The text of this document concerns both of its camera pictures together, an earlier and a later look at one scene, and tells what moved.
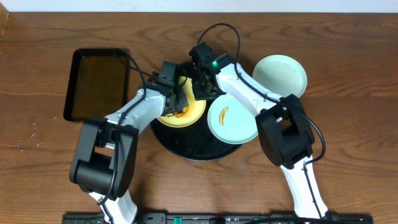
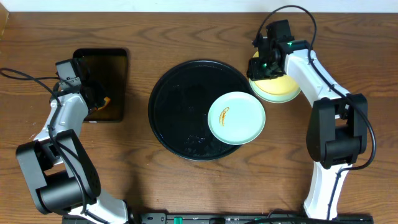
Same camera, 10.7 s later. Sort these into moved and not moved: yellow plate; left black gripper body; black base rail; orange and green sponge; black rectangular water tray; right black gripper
Moved: orange and green sponge; yellow plate; right black gripper; left black gripper body
Not moved: black base rail; black rectangular water tray
